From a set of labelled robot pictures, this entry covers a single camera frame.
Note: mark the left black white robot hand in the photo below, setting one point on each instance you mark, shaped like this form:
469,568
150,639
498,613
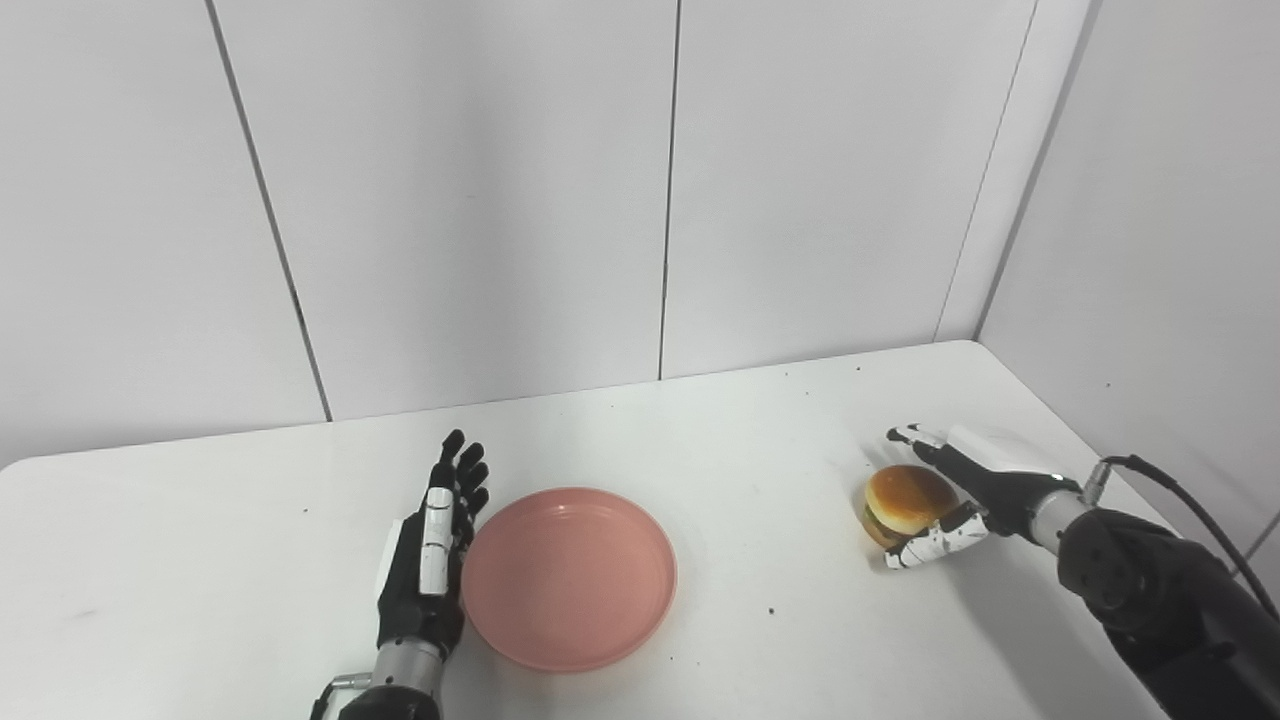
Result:
425,580

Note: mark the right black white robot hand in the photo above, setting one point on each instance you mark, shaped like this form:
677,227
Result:
985,490

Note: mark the toy hamburger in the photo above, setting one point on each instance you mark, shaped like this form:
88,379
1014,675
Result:
905,500

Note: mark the pink round plate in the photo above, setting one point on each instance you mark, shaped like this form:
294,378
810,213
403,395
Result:
568,578

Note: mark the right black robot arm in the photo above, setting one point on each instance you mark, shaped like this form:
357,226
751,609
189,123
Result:
1170,600

